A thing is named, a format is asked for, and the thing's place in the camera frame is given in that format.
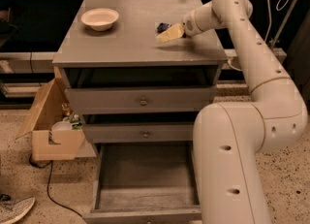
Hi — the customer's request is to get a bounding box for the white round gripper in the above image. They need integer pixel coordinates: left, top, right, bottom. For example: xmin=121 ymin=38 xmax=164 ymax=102
xmin=156 ymin=8 xmax=208 ymax=44

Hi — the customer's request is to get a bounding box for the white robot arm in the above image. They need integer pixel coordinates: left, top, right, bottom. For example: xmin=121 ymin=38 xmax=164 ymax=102
xmin=157 ymin=0 xmax=308 ymax=224

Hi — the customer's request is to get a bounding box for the grey wooden drawer cabinet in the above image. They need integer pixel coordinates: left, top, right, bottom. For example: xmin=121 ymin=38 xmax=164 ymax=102
xmin=52 ymin=0 xmax=229 ymax=148

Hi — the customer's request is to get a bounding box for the grey top drawer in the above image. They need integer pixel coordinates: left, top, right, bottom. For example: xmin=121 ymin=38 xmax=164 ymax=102
xmin=61 ymin=65 xmax=220 ymax=114

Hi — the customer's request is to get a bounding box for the grey middle drawer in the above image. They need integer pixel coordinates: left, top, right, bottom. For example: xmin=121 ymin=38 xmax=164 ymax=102
xmin=82 ymin=112 xmax=198 ymax=144

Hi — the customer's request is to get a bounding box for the grey open bottom drawer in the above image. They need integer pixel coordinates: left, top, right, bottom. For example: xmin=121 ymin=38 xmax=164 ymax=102
xmin=83 ymin=142 xmax=202 ymax=224

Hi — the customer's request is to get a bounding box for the beige paper bowl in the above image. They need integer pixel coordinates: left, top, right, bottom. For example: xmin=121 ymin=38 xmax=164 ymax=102
xmin=81 ymin=8 xmax=119 ymax=32

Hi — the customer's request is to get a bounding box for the dark grey cabinet right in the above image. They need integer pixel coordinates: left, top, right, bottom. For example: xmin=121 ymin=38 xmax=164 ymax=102
xmin=284 ymin=11 xmax=310 ymax=96

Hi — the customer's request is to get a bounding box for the white bowl in box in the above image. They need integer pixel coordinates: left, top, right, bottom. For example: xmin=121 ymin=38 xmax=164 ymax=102
xmin=51 ymin=121 xmax=72 ymax=131

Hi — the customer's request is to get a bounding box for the open cardboard box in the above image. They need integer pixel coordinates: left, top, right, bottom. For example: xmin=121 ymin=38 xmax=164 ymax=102
xmin=16 ymin=67 xmax=88 ymax=161

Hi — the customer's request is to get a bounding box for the grey knit sneaker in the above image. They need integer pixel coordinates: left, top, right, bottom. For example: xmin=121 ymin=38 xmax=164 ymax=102
xmin=0 ymin=194 xmax=35 ymax=224

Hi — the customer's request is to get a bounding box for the black floor cable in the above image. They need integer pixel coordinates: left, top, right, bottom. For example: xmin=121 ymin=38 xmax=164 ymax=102
xmin=28 ymin=154 xmax=83 ymax=218

